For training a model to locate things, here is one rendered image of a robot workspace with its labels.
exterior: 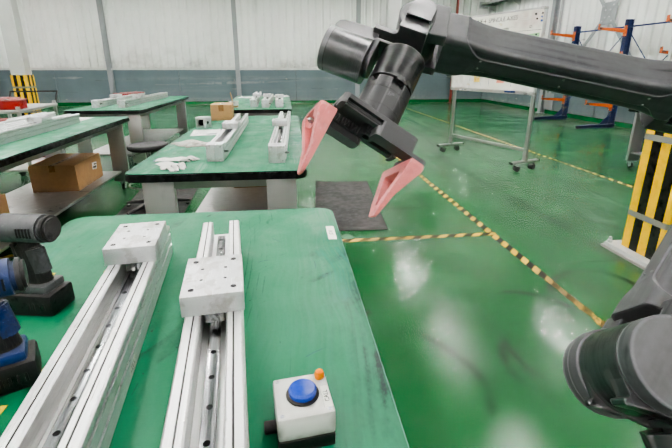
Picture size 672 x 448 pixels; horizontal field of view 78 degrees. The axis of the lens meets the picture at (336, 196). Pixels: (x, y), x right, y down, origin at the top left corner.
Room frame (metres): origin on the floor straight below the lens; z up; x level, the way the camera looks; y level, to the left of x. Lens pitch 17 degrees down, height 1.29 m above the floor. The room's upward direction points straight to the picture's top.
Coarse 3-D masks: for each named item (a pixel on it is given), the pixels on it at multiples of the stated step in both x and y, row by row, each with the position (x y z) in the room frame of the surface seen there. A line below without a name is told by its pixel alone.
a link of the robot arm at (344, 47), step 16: (416, 0) 0.57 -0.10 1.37; (416, 16) 0.55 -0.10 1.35; (432, 16) 0.55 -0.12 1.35; (336, 32) 0.55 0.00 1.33; (352, 32) 0.56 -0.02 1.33; (368, 32) 0.57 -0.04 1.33; (384, 32) 0.56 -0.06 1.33; (400, 32) 0.55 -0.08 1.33; (416, 32) 0.54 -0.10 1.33; (320, 48) 0.54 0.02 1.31; (336, 48) 0.54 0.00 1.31; (352, 48) 0.53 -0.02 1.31; (368, 48) 0.53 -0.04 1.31; (416, 48) 0.55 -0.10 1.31; (320, 64) 0.55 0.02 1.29; (336, 64) 0.54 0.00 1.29; (352, 64) 0.53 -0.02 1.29; (352, 80) 0.55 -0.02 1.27
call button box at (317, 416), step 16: (288, 384) 0.50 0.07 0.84; (320, 384) 0.50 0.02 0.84; (288, 400) 0.47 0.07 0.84; (320, 400) 0.47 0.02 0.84; (288, 416) 0.45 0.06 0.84; (304, 416) 0.45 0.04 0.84; (320, 416) 0.45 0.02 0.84; (272, 432) 0.47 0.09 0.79; (288, 432) 0.44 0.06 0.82; (304, 432) 0.44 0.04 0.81; (320, 432) 0.45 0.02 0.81
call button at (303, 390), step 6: (294, 384) 0.49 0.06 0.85; (300, 384) 0.49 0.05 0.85; (306, 384) 0.49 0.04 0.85; (312, 384) 0.49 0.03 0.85; (294, 390) 0.48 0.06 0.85; (300, 390) 0.48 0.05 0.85; (306, 390) 0.48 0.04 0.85; (312, 390) 0.48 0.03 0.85; (294, 396) 0.47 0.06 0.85; (300, 396) 0.47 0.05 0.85; (306, 396) 0.47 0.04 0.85; (312, 396) 0.47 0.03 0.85; (300, 402) 0.46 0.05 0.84
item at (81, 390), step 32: (160, 256) 0.93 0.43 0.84; (96, 288) 0.74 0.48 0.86; (128, 288) 0.79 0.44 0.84; (160, 288) 0.88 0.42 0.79; (96, 320) 0.66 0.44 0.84; (128, 320) 0.63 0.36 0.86; (64, 352) 0.54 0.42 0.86; (96, 352) 0.58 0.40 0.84; (128, 352) 0.59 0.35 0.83; (64, 384) 0.51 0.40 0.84; (96, 384) 0.48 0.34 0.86; (128, 384) 0.56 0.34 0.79; (32, 416) 0.42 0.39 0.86; (64, 416) 0.45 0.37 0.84; (96, 416) 0.43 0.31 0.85
